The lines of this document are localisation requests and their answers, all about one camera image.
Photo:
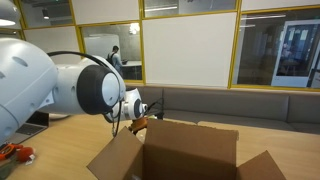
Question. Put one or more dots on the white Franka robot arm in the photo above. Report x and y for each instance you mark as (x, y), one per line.
(40, 83)

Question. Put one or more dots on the brown cardboard box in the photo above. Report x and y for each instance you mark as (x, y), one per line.
(186, 143)

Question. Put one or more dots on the small black object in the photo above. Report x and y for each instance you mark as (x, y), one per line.
(160, 115)

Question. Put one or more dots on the person with backpack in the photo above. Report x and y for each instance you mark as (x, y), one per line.
(115, 60)

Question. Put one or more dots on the grey bench sofa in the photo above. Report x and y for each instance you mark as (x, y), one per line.
(226, 103)

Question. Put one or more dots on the grey laptop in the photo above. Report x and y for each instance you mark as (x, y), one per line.
(28, 128)

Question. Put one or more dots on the white framed poster panel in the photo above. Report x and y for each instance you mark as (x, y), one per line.
(295, 50)

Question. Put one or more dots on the red plush toy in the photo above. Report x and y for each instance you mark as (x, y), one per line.
(26, 154)

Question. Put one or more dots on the orange black tool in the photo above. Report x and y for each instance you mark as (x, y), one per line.
(8, 151)

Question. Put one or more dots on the white pendant lamp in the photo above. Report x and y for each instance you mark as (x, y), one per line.
(6, 15)

